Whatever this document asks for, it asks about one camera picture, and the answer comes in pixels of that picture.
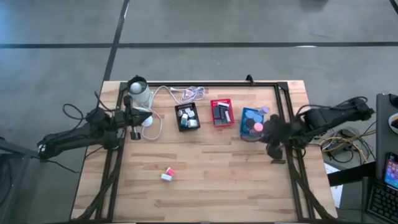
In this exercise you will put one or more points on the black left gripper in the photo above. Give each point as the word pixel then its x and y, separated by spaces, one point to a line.
pixel 129 119

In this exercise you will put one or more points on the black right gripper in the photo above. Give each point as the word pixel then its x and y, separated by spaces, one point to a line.
pixel 276 130

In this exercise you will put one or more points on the small black bar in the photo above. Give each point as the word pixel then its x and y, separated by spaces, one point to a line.
pixel 278 161

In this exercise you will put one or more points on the purple and white wall charger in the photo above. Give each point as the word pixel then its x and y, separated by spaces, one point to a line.
pixel 191 114

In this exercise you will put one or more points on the blue digital timer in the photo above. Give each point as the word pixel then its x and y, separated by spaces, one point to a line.
pixel 216 112

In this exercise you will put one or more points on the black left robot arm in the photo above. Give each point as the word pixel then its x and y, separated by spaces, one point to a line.
pixel 71 138

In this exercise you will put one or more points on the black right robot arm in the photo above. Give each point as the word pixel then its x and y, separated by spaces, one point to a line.
pixel 335 119

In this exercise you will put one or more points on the round white disc charger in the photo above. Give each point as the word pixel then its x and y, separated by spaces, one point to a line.
pixel 140 93

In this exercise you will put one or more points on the black plastic basket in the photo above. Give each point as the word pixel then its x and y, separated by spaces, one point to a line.
pixel 176 121

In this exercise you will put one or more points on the blue plastic basket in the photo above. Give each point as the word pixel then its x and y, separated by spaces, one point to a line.
pixel 242 124

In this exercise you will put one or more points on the red plastic basket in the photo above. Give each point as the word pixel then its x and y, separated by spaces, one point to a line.
pixel 212 124

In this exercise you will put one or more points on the white paper sheet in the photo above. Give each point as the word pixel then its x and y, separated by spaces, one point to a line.
pixel 337 193

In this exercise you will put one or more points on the dark grey side desk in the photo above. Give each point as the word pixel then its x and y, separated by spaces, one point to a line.
pixel 381 124

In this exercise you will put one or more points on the smartphone with lit screen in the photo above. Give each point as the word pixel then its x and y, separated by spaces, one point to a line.
pixel 391 171

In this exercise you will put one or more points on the grey metal side table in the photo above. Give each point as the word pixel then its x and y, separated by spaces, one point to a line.
pixel 18 152

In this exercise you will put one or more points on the black keyboard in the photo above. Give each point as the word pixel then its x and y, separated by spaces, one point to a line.
pixel 382 205

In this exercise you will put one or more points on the small black bracket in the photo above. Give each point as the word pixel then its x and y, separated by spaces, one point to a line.
pixel 249 79

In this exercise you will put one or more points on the pink wall charger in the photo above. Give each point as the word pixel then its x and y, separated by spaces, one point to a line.
pixel 170 171

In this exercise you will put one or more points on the white labelled wall charger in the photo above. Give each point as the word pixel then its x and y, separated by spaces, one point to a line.
pixel 166 177

